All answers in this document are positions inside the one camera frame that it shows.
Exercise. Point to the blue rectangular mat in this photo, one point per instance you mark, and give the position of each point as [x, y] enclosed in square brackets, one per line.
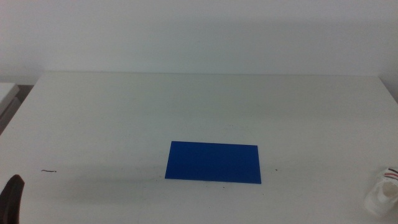
[214, 163]

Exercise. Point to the small dark thread scrap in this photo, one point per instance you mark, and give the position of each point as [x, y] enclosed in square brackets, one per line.
[48, 170]

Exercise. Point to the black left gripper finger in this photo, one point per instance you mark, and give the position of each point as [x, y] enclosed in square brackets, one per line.
[12, 202]

